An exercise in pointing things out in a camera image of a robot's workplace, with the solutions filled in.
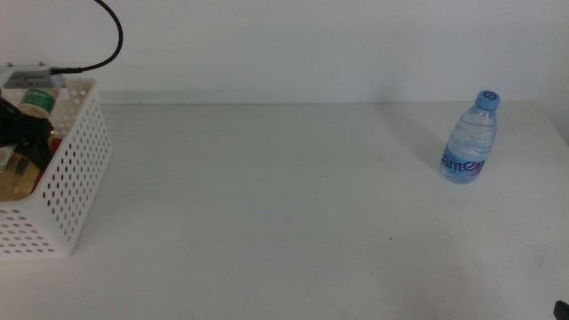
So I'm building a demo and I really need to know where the white perforated plastic basket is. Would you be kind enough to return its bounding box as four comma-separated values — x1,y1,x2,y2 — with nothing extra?
0,78,113,258

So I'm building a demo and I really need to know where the clear water bottle blue cap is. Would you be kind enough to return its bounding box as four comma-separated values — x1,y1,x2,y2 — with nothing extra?
439,90,501,184

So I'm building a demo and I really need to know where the yellow tea bottle white cap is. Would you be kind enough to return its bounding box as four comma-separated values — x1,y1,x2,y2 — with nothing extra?
0,87,58,202

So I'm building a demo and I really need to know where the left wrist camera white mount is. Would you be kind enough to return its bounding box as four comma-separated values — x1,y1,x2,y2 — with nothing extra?
0,63,67,90

